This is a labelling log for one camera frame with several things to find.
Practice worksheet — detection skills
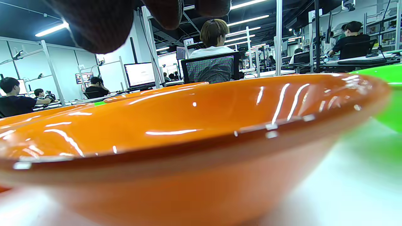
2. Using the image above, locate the person's right hand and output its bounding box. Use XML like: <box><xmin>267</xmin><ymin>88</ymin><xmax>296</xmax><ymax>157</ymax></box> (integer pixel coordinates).
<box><xmin>44</xmin><ymin>0</ymin><xmax>232</xmax><ymax>54</ymax></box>

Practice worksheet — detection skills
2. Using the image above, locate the ceiling light strip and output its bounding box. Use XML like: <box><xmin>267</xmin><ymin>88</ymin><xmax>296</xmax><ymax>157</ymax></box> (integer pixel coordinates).
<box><xmin>227</xmin><ymin>14</ymin><xmax>270</xmax><ymax>27</ymax></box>
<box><xmin>230</xmin><ymin>0</ymin><xmax>267</xmax><ymax>10</ymax></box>
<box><xmin>35</xmin><ymin>21</ymin><xmax>69</xmax><ymax>37</ymax></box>

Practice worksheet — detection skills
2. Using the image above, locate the computer monitor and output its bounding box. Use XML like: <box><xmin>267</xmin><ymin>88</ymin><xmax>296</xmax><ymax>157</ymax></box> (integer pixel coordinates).
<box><xmin>124</xmin><ymin>62</ymin><xmax>157</xmax><ymax>90</ymax></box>

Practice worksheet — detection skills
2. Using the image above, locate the black office chair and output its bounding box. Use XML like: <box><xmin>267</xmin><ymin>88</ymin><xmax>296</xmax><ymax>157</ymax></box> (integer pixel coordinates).
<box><xmin>181</xmin><ymin>52</ymin><xmax>240</xmax><ymax>84</ymax></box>

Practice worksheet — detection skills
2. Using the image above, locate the black metal pole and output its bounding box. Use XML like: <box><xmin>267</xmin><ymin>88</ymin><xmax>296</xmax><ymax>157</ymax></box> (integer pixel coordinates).
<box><xmin>314</xmin><ymin>0</ymin><xmax>321</xmax><ymax>73</ymax></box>

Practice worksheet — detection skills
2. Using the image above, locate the white metal frame post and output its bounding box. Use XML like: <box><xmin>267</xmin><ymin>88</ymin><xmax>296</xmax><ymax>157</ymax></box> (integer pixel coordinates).
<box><xmin>40</xmin><ymin>40</ymin><xmax>66</xmax><ymax>106</ymax></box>
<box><xmin>275</xmin><ymin>0</ymin><xmax>283</xmax><ymax>76</ymax></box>

